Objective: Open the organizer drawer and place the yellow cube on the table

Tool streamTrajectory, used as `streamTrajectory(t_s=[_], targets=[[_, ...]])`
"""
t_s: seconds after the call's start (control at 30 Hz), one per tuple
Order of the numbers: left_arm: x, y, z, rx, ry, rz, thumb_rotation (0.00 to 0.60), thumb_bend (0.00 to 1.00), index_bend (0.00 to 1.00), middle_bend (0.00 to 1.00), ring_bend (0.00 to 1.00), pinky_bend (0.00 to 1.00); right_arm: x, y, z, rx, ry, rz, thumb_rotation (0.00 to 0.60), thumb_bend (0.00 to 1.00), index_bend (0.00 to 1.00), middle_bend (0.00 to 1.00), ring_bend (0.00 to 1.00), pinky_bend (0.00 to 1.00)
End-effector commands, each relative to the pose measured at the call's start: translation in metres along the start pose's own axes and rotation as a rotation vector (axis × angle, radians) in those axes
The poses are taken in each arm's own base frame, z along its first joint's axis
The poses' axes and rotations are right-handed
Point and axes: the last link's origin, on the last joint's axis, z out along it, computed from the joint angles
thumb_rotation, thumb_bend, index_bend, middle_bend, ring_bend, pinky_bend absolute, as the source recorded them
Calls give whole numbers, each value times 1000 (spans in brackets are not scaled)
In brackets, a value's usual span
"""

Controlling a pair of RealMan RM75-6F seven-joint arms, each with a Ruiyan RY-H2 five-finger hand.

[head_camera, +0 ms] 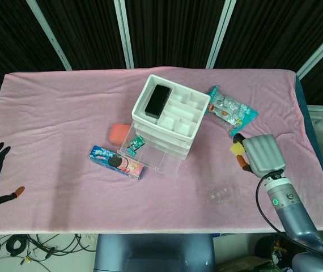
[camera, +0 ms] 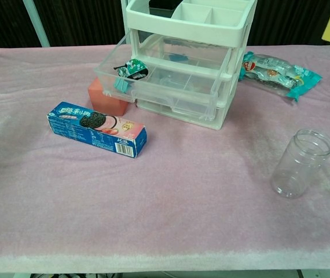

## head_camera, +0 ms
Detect yellow sponge block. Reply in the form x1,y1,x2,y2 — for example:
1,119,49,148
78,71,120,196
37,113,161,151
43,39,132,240
229,143,244,157

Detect teal silver snack packet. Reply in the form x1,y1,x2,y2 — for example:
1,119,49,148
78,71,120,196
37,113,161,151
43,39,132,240
206,86,258,138

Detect pink foam cube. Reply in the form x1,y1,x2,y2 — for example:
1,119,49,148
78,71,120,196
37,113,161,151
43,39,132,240
109,123,131,147

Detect blue grey robot torso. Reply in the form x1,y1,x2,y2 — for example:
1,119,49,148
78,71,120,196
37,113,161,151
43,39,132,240
93,233,216,272

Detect teal binder clip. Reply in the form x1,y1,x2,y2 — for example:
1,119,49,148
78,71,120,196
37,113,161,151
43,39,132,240
126,143,139,158

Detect clear plastic drawer with clips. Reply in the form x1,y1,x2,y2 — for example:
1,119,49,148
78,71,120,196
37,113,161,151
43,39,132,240
117,120,185,179

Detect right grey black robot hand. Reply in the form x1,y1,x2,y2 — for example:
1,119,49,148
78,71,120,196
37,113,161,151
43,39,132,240
232,133,287,177

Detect blue Oreo cookie box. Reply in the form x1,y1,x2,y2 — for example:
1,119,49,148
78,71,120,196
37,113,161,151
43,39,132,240
89,145,146,181

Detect clear plastic jar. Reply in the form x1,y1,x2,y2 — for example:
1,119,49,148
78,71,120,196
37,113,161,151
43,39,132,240
206,184,235,205

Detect black floor cables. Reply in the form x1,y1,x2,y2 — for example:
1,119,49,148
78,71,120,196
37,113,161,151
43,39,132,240
0,233,91,270

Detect white plastic drawer organizer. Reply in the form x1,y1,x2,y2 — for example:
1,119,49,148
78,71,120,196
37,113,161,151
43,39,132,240
131,74,211,160

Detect small green packet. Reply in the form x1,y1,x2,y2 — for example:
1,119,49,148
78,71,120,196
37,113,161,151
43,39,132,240
133,135,147,149

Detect pink cloth table cover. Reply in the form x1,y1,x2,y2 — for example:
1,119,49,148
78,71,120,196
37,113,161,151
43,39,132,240
0,66,323,235

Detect black rectangular box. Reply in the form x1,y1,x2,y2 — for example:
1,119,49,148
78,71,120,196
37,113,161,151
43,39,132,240
144,84,171,118

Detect white metal frame pole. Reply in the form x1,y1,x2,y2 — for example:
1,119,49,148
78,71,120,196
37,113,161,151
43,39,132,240
205,0,237,69
25,0,73,71
113,0,135,69
296,19,323,79

